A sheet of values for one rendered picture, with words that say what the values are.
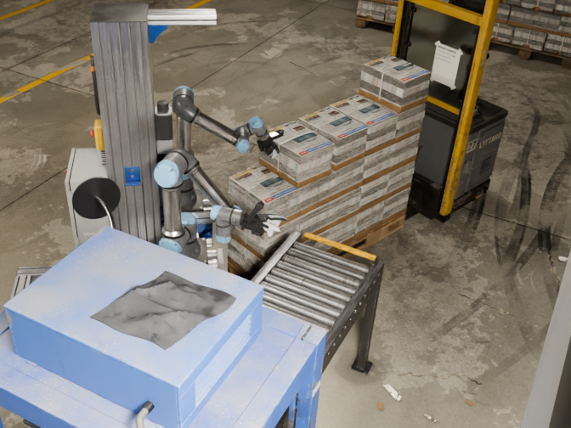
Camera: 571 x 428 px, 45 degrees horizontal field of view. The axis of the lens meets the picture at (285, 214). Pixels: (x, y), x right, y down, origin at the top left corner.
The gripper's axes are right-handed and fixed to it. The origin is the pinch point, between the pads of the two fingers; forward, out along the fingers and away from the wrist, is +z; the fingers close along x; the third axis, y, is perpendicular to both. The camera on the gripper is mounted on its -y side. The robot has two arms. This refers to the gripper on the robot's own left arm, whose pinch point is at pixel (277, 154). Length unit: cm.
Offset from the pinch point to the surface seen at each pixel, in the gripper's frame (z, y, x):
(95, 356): -160, 133, 142
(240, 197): 9.9, 33.3, -5.8
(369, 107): 35, -75, 0
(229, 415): -133, 120, 170
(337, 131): 13.7, -38.9, 10.8
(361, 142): 31, -48, 17
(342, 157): 25.6, -29.7, 18.6
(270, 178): 11.8, 12.1, -0.5
